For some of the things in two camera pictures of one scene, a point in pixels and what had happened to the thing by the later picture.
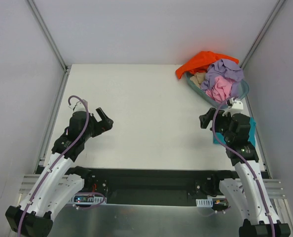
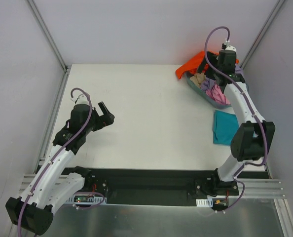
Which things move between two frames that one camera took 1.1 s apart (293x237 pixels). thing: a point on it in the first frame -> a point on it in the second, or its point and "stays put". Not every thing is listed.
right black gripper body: (214, 119) -> (211, 73)
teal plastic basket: (243, 94) stays put
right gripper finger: (205, 119) -> (201, 67)
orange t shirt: (200, 61) stays put
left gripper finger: (102, 115) -> (104, 109)
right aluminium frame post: (262, 34) stays put
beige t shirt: (198, 78) stays put
